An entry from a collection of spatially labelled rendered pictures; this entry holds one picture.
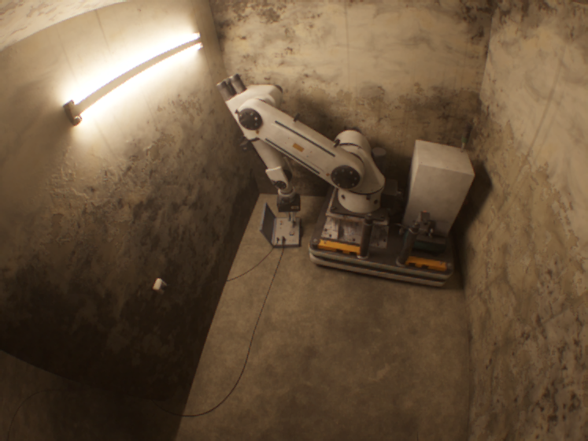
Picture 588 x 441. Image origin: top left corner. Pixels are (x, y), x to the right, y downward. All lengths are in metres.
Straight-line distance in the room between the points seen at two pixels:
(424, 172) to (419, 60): 0.99
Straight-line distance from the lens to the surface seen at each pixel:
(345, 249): 2.14
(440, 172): 2.00
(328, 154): 1.73
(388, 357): 2.24
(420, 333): 2.37
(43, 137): 1.26
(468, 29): 2.46
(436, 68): 2.41
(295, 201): 2.39
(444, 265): 2.26
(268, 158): 2.09
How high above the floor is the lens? 2.16
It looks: 48 degrees down
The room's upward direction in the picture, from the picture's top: 11 degrees counter-clockwise
